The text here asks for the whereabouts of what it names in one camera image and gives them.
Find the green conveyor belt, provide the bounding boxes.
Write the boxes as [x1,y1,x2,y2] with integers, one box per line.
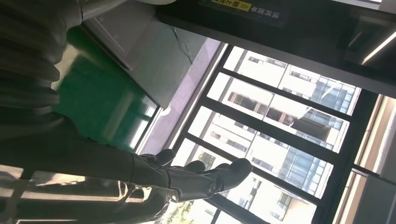
[51,26,160,152]

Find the black inbound scanner machine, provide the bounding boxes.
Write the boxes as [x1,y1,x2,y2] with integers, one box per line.
[82,0,396,100]

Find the black yellow label sticker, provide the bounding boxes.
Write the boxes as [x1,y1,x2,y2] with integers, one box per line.
[198,0,287,28]

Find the black window frame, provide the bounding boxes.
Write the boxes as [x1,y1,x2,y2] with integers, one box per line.
[168,43,381,224]

